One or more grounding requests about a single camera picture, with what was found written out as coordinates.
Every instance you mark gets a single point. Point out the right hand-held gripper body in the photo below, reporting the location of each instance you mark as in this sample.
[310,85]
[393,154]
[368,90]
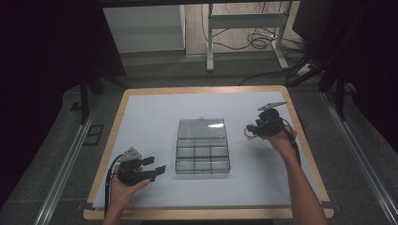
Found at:
[269,123]

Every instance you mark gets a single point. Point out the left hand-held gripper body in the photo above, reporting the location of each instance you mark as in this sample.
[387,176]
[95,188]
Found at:
[131,173]

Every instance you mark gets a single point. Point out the small red rubber band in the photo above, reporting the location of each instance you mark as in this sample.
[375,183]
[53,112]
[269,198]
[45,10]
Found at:
[247,136]

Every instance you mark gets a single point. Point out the clear plastic compartment box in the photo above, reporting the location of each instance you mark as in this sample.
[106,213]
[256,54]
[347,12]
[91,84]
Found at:
[202,153]

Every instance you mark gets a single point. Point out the person's right hand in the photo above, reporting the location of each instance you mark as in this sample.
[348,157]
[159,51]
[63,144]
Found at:
[283,140]

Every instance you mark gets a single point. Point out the person's left hand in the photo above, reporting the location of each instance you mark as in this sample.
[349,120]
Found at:
[120,197]

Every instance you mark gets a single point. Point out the black metal stand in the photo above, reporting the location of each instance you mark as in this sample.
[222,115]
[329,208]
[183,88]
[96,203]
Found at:
[84,103]
[340,100]

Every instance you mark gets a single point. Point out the dark curtain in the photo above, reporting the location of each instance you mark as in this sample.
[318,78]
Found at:
[37,62]
[372,62]

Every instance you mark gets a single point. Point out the grey cabinet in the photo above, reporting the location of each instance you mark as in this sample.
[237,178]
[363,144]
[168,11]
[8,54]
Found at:
[144,28]

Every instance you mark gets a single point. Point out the black floor frame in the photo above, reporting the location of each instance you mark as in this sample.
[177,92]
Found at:
[94,135]

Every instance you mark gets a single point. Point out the aluminium floor rail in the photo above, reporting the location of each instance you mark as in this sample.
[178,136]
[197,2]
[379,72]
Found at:
[65,168]
[359,156]

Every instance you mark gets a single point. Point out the white metal desk frame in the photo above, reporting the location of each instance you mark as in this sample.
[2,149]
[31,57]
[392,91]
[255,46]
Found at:
[247,21]

